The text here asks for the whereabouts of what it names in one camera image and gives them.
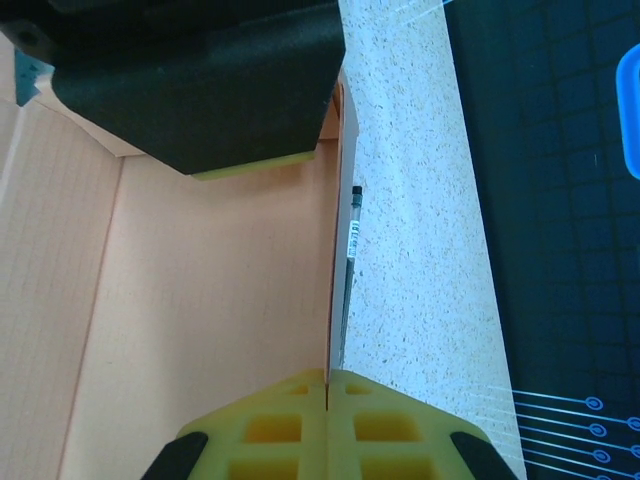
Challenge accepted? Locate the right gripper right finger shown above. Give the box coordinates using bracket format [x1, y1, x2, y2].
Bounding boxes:
[327, 369, 521, 480]

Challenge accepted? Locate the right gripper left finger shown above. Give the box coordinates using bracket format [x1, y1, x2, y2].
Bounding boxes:
[143, 368, 329, 480]

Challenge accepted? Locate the pink cardboard paper box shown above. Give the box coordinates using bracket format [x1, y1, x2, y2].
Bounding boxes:
[0, 34, 362, 480]

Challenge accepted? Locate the thin black pen refill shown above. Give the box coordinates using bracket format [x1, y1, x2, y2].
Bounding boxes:
[333, 185, 364, 370]

